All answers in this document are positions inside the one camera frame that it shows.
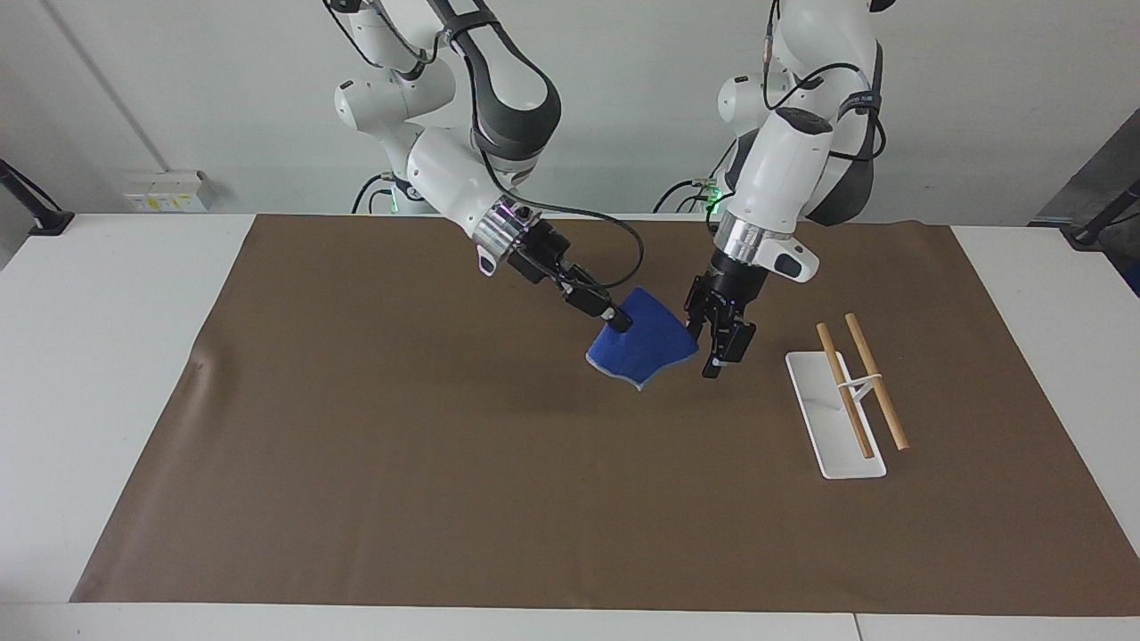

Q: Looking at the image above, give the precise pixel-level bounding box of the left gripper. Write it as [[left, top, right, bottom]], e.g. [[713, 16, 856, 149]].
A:
[[684, 251, 769, 380]]

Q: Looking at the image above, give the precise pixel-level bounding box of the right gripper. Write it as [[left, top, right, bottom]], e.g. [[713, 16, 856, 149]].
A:
[[509, 214, 584, 290]]

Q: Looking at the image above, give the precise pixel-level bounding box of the blue towel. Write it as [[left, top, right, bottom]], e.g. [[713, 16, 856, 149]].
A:
[[585, 286, 701, 393]]

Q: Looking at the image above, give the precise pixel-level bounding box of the white rack with wooden bars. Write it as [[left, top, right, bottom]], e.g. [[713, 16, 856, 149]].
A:
[[785, 312, 912, 482]]

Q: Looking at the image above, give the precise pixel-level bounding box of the black stand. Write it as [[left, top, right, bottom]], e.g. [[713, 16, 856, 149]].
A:
[[0, 158, 76, 237], [1063, 178, 1140, 253]]

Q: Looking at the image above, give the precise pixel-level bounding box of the black cable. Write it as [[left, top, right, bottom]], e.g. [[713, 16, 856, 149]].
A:
[[351, 173, 395, 215], [652, 178, 713, 215], [524, 203, 646, 291]]

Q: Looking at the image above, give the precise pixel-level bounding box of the white wall socket box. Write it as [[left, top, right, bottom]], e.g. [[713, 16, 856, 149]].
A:
[[122, 170, 216, 214]]

